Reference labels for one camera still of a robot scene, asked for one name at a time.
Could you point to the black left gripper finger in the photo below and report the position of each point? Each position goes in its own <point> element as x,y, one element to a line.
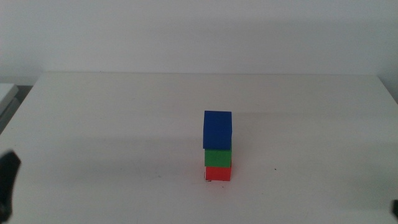
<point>8,174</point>

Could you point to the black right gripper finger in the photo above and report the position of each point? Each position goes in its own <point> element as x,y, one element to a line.
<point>395,209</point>

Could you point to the red cube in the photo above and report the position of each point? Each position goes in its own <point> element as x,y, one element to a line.
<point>217,174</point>

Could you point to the green cube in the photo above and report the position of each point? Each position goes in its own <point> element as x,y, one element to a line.
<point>217,158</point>

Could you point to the blue cube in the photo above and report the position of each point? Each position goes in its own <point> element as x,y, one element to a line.
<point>217,130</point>

